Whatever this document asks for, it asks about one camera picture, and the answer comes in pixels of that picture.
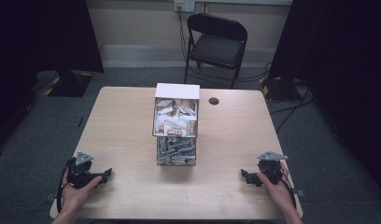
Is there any clear box of dark parts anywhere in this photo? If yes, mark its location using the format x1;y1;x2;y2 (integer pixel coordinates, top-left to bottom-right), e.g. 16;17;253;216
157;137;197;166

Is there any pile of white brown packets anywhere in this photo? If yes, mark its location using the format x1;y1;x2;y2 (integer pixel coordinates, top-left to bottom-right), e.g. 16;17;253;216
154;98;199;138

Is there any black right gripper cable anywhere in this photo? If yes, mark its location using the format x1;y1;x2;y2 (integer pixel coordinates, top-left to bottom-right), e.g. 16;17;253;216
266;169;298;210

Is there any black stand base, striped tape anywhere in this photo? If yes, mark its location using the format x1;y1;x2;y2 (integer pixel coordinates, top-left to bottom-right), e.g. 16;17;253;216
43;69;95;98
259;76;302;102

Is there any black floor cable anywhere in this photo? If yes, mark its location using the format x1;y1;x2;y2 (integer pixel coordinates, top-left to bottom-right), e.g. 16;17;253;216
268;81;318;134

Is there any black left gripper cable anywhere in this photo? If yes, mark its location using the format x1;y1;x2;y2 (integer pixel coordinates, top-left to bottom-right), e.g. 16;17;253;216
55;158;77;215

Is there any white wall outlet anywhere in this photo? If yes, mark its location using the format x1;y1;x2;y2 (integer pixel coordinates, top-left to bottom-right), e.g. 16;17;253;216
174;0;196;14

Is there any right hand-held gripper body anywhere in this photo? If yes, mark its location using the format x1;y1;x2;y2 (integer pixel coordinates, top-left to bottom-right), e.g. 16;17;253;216
256;150;289;186

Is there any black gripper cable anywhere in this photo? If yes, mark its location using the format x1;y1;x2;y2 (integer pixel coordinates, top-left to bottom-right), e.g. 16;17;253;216
55;158;77;215
266;169;298;210

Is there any person's right hand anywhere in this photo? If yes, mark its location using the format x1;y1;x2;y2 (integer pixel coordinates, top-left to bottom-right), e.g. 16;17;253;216
256;161;295;210

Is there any clear two-tier box, white lid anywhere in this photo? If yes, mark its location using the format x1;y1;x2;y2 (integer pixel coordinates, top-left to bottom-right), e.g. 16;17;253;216
151;82;202;168

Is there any person's left hand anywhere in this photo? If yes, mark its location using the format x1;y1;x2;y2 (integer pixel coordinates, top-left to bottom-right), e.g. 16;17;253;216
61;169;103;216

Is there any black folding chair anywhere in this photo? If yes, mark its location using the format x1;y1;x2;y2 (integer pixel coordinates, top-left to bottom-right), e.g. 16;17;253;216
183;12;248;91

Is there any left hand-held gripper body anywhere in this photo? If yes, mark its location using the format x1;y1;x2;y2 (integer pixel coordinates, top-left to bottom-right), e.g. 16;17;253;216
66;151;97;189

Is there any dark curtain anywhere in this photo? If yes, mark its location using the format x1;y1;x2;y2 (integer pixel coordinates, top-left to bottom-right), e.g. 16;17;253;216
267;0;381;200
0;0;105;157

